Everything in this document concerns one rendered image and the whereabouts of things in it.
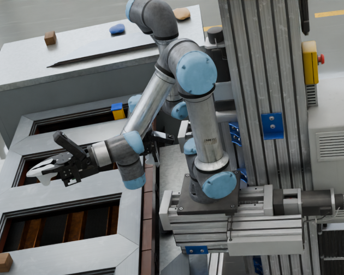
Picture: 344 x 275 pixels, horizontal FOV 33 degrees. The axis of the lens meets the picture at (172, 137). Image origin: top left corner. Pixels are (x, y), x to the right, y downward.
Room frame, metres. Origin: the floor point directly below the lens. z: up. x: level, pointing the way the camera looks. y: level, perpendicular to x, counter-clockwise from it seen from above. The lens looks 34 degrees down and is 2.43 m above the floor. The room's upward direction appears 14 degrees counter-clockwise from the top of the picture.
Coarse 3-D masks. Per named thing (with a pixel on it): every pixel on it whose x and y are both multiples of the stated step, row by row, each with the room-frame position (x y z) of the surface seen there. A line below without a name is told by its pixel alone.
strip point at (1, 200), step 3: (9, 189) 2.28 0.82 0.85; (6, 192) 2.26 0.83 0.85; (0, 195) 2.25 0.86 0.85; (3, 195) 2.24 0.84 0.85; (6, 195) 2.24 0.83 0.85; (0, 198) 2.23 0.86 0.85; (3, 198) 2.22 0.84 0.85; (6, 198) 2.21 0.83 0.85; (0, 201) 2.20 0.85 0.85; (3, 201) 2.19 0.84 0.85; (0, 204) 2.18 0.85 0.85; (3, 204) 2.17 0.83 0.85; (0, 207) 2.15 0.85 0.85; (3, 207) 2.15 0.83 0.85; (0, 210) 2.13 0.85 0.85
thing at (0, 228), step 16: (80, 112) 2.85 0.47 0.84; (96, 112) 2.84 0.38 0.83; (128, 112) 2.74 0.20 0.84; (32, 128) 2.82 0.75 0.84; (144, 160) 2.28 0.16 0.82; (16, 176) 2.39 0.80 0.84; (32, 208) 2.10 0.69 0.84; (48, 208) 2.08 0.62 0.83; (64, 208) 2.06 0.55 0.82; (0, 224) 2.05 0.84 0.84; (0, 240) 1.96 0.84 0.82; (80, 272) 1.62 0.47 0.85; (96, 272) 1.61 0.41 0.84; (112, 272) 1.60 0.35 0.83
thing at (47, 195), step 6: (54, 180) 2.26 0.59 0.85; (42, 186) 2.24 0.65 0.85; (48, 186) 2.23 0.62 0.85; (54, 186) 2.22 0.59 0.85; (42, 192) 2.19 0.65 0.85; (48, 192) 2.18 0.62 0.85; (54, 192) 2.17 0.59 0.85; (42, 198) 2.15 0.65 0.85; (48, 198) 2.13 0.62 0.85; (54, 198) 2.12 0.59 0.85; (42, 204) 2.10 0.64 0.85; (48, 204) 2.09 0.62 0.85
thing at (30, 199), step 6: (30, 186) 2.26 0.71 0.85; (36, 186) 2.25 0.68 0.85; (30, 192) 2.22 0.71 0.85; (36, 192) 2.20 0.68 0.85; (24, 198) 2.18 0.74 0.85; (30, 198) 2.17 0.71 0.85; (36, 198) 2.16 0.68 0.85; (24, 204) 2.13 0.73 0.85; (30, 204) 2.12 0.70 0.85; (36, 204) 2.11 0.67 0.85
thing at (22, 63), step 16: (192, 16) 3.31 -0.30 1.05; (64, 32) 3.57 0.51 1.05; (80, 32) 3.50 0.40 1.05; (96, 32) 3.44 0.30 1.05; (128, 32) 3.31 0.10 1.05; (192, 32) 3.09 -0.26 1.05; (16, 48) 3.50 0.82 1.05; (32, 48) 3.44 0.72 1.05; (48, 48) 3.38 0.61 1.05; (64, 48) 3.31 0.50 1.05; (0, 64) 3.31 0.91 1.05; (16, 64) 3.25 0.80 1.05; (32, 64) 3.19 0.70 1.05; (48, 64) 3.14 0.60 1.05; (64, 64) 3.08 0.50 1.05; (80, 64) 3.03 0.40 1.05; (96, 64) 2.98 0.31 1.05; (112, 64) 2.95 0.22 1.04; (128, 64) 2.94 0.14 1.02; (0, 80) 3.08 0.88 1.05; (16, 80) 3.03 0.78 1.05; (32, 80) 3.00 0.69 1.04; (48, 80) 2.99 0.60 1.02
